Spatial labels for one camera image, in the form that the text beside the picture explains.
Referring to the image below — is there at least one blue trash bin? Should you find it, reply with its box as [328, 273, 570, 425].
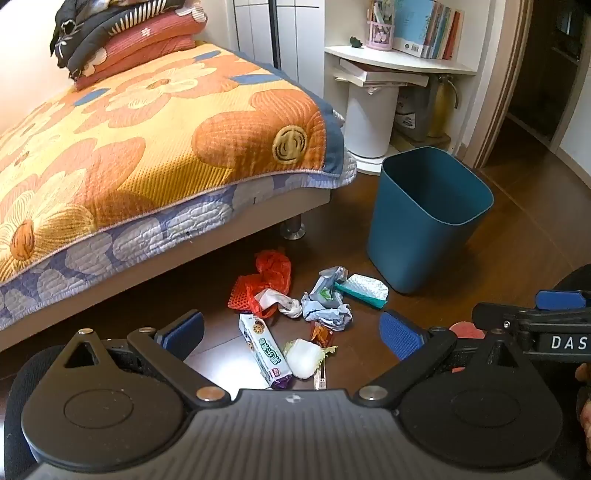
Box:
[366, 146, 495, 295]

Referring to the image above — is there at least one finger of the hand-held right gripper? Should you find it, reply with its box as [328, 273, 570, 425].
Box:
[536, 290, 591, 312]
[472, 301, 525, 329]

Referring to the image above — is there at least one stack of papers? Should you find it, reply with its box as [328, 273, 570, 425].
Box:
[331, 57, 431, 89]

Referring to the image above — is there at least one person's right hand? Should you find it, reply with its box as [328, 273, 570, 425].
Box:
[575, 362, 591, 467]

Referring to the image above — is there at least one dark floral quilt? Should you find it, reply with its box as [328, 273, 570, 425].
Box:
[48, 0, 181, 71]

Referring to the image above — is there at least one small red snack wrapper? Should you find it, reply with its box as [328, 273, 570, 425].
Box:
[310, 320, 337, 348]

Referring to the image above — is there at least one white tissue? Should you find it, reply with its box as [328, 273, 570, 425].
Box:
[254, 288, 304, 320]

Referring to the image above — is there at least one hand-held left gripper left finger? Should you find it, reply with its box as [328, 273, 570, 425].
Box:
[60, 310, 232, 409]

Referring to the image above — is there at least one red plastic bag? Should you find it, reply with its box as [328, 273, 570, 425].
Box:
[255, 249, 293, 297]

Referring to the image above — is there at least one white corner shelf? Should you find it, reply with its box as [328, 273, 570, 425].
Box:
[322, 0, 491, 175]

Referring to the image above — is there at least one metal bed leg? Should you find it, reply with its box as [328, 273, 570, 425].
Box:
[278, 213, 308, 241]

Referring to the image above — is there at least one crumpled green white packet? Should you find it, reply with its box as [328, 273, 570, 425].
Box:
[310, 266, 348, 308]

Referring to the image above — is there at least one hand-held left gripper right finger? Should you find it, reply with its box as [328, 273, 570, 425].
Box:
[353, 310, 536, 409]

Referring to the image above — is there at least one white wardrobe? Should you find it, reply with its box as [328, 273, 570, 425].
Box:
[230, 0, 376, 101]

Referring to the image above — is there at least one napa cabbage piece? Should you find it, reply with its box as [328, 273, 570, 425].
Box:
[282, 338, 338, 380]

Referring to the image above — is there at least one crumpled grey blue paper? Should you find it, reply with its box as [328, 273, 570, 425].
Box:
[300, 292, 354, 331]

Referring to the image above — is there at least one gold thermos bottle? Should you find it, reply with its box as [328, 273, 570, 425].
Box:
[427, 74, 463, 139]

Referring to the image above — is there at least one white purple cookie packet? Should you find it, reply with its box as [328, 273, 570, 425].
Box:
[237, 312, 294, 391]

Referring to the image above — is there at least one white cylindrical bin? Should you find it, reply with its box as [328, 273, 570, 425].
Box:
[344, 83, 400, 159]

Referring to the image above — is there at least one beige bed frame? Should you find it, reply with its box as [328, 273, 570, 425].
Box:
[0, 187, 333, 354]

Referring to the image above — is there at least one grey plastic jug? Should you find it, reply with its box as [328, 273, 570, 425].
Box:
[394, 85, 435, 142]

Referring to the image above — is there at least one pink pen holder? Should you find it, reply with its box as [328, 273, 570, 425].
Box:
[366, 0, 398, 51]

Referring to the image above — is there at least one teal white wrapper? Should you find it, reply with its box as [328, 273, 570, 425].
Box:
[333, 273, 390, 310]

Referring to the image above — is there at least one blue white quilted mattress pad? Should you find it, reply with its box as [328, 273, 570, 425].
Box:
[0, 110, 358, 330]

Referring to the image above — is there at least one red mesh net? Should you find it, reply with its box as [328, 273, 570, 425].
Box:
[229, 273, 279, 320]

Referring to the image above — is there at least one pink round object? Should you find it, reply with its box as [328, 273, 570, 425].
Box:
[448, 321, 486, 341]

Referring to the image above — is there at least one row of books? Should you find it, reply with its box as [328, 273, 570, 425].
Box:
[392, 0, 465, 61]

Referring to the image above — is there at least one red pink pillow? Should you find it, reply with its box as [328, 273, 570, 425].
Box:
[92, 7, 209, 65]
[73, 33, 200, 92]

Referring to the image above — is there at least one wooden door frame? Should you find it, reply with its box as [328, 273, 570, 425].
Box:
[470, 0, 537, 169]

